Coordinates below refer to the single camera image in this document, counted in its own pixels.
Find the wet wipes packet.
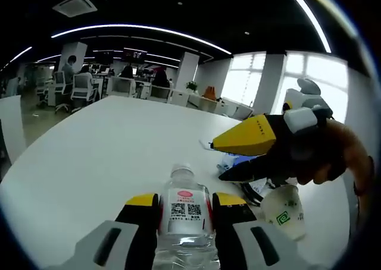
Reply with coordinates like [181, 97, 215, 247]
[216, 152, 257, 177]

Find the large window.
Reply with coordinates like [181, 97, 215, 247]
[229, 51, 349, 125]

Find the long ceiling light strip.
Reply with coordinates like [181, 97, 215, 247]
[50, 24, 233, 55]
[281, 0, 333, 53]

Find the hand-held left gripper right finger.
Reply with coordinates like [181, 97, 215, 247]
[211, 191, 302, 270]

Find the orange bag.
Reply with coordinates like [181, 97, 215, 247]
[202, 85, 217, 100]

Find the ceiling air vent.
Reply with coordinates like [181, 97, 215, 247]
[52, 0, 98, 17]

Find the person's right hand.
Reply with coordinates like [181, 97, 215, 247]
[275, 120, 373, 186]

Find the clear plastic water bottle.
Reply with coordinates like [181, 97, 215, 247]
[153, 162, 220, 270]

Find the white paper cup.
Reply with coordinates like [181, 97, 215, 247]
[260, 184, 307, 241]

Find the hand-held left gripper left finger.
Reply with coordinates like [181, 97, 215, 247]
[62, 192, 160, 270]

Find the white low cabinet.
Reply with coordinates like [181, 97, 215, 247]
[171, 88, 227, 113]

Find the black cable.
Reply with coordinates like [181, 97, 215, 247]
[238, 179, 270, 207]

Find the row of white office chairs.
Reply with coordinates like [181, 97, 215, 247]
[35, 70, 172, 113]

